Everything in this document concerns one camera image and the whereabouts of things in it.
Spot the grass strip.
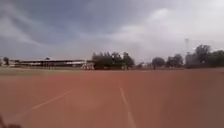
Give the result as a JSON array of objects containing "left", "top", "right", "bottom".
[{"left": 0, "top": 67, "right": 95, "bottom": 77}]

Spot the cluster of dark trees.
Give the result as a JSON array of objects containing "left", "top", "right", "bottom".
[{"left": 91, "top": 51, "right": 136, "bottom": 71}]

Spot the small tree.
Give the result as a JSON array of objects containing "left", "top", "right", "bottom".
[{"left": 2, "top": 56, "right": 11, "bottom": 67}]

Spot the floodlight mast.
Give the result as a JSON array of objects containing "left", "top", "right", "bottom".
[{"left": 184, "top": 37, "right": 190, "bottom": 56}]

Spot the row of trees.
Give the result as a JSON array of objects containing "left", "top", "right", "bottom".
[{"left": 151, "top": 43, "right": 224, "bottom": 70}]

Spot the red running track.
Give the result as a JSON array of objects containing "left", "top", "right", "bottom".
[{"left": 0, "top": 68, "right": 224, "bottom": 128}]

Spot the long low grandstand building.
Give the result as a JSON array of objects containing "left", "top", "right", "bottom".
[{"left": 8, "top": 58, "right": 88, "bottom": 69}]

